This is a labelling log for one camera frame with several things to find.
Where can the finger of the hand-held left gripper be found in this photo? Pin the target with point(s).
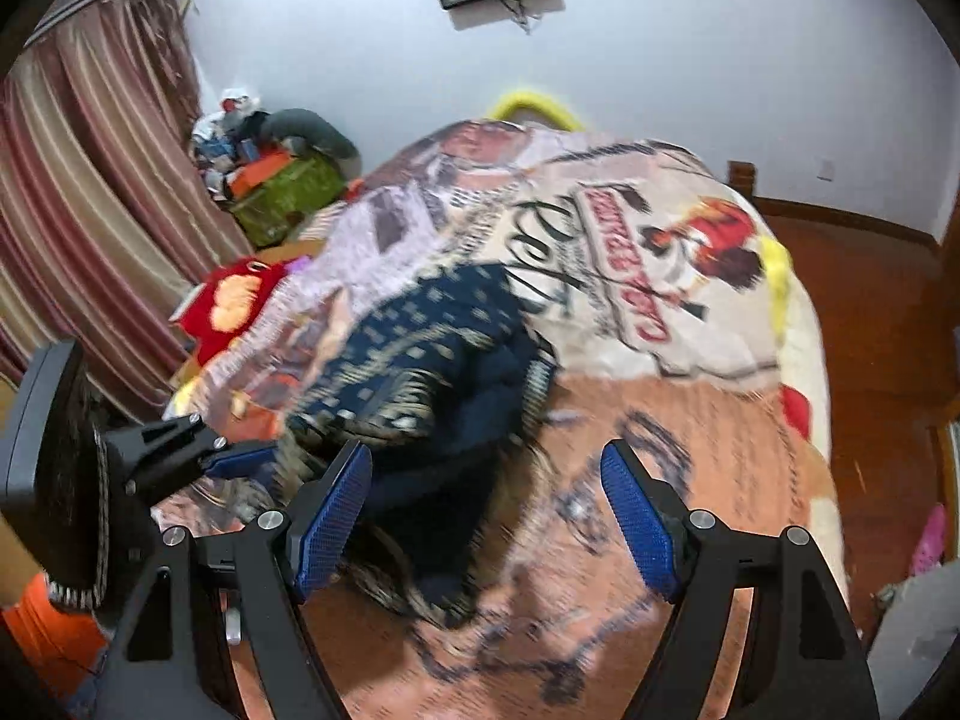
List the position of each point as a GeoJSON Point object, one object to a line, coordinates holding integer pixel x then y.
{"type": "Point", "coordinates": [240, 459]}

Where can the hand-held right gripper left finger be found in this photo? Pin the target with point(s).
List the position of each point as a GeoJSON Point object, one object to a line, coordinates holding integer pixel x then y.
{"type": "Point", "coordinates": [334, 517]}

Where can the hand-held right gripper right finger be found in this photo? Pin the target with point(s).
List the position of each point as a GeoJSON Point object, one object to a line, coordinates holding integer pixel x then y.
{"type": "Point", "coordinates": [641, 517]}

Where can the navy patterned hooded garment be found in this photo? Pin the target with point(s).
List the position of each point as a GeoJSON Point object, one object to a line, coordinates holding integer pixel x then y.
{"type": "Point", "coordinates": [457, 405]}

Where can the person's left forearm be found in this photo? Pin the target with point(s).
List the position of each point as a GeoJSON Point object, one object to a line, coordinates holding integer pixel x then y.
{"type": "Point", "coordinates": [52, 637]}

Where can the printed blanket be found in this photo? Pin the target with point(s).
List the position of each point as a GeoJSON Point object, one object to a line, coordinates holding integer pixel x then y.
{"type": "Point", "coordinates": [637, 360]}

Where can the red plush toy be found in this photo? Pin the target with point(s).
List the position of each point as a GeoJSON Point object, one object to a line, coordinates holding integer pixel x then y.
{"type": "Point", "coordinates": [232, 300]}

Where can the cream yellow blanket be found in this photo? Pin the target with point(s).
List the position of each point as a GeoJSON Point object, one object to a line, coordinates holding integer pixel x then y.
{"type": "Point", "coordinates": [817, 390]}

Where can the green cardboard box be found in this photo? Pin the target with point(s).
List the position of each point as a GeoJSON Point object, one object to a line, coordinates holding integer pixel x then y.
{"type": "Point", "coordinates": [289, 199]}

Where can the striped maroon curtain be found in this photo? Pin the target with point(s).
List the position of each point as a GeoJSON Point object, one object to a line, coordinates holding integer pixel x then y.
{"type": "Point", "coordinates": [97, 202]}

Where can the orange box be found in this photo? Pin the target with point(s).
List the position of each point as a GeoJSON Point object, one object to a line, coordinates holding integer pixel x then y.
{"type": "Point", "coordinates": [259, 174]}

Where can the pink plastic item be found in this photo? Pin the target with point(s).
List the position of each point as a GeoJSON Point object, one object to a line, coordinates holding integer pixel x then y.
{"type": "Point", "coordinates": [928, 544]}

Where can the white panel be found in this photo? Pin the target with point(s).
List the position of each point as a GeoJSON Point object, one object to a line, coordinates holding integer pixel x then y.
{"type": "Point", "coordinates": [915, 630]}

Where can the wooden framed mirror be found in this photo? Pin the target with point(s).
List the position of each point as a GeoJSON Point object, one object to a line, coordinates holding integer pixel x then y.
{"type": "Point", "coordinates": [946, 465]}

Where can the pile of small clutter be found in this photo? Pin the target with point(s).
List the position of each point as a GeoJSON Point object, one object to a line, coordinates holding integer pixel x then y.
{"type": "Point", "coordinates": [225, 139]}

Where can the wooden door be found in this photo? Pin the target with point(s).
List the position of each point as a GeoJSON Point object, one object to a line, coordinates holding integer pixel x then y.
{"type": "Point", "coordinates": [949, 210]}

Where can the wooden bed post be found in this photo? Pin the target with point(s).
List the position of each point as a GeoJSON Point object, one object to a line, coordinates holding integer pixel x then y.
{"type": "Point", "coordinates": [742, 176]}

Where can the wall socket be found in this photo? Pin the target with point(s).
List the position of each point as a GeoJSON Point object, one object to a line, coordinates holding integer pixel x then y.
{"type": "Point", "coordinates": [825, 169]}

